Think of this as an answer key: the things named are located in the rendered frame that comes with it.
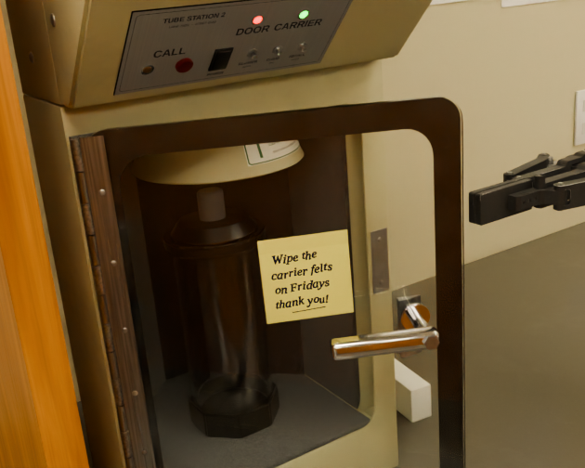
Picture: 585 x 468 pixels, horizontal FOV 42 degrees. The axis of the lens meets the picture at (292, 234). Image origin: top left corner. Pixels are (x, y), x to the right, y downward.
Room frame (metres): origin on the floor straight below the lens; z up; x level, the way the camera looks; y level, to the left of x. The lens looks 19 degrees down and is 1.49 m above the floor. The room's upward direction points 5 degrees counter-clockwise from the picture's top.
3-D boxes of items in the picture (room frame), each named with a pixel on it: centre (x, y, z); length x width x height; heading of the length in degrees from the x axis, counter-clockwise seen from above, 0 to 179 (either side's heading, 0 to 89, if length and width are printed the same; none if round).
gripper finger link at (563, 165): (0.76, -0.27, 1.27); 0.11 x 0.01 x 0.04; 120
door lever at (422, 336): (0.59, -0.07, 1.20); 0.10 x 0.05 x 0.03; 95
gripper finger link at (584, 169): (0.73, -0.28, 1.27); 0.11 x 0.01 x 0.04; 123
